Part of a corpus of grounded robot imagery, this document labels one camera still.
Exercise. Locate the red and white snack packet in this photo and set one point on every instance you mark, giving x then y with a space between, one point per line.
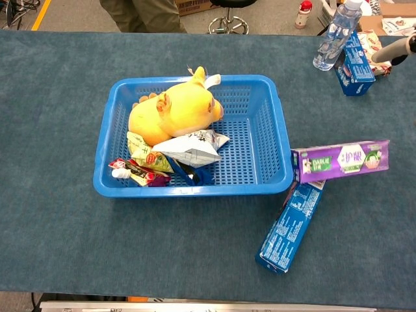
370 42

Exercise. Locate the purple snack packet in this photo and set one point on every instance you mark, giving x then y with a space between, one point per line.
159 181

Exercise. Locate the blue and black clip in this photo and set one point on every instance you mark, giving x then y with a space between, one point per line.
200 177

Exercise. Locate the open cardboard box with papers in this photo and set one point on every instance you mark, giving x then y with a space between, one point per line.
396 19

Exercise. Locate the red pouch with white cap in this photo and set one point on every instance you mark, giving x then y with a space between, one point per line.
136 170

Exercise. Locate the aluminium frame rail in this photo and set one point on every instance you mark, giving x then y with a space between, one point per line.
208 306

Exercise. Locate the brown printed cardboard box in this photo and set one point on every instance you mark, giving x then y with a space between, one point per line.
191 6

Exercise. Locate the person in olive trousers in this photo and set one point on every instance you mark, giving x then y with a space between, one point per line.
146 16

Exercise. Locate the blue plastic basket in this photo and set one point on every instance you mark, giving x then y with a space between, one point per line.
260 146

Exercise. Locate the teal felt table cloth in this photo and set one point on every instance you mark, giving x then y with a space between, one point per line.
65 227

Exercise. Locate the clear plastic water bottle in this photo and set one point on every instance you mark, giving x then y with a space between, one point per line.
334 39

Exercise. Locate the yellow plush toy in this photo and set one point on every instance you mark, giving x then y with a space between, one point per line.
182 113

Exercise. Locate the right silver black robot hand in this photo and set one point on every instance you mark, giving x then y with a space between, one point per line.
395 50

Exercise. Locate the purple toothpaste box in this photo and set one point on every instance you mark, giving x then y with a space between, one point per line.
341 161

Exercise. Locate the red and white bottle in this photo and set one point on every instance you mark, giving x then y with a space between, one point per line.
303 16

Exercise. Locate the blue toothpaste box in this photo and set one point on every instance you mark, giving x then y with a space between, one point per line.
356 71
292 230

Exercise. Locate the white snack bag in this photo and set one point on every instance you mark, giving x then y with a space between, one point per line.
195 151

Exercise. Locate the green yellow snack packet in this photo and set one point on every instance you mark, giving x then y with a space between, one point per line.
146 156

